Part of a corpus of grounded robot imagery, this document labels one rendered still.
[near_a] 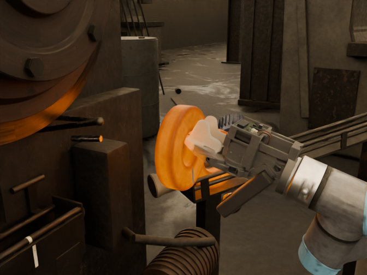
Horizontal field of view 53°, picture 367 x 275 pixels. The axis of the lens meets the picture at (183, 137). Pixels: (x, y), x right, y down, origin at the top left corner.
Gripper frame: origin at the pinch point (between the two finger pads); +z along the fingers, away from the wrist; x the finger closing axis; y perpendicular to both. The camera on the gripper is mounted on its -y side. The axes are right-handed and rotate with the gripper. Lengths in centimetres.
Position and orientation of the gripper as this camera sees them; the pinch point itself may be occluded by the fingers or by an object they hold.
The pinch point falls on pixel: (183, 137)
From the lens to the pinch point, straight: 68.0
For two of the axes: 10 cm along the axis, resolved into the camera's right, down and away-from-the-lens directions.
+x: -4.5, 2.5, -8.6
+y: 2.6, -8.8, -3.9
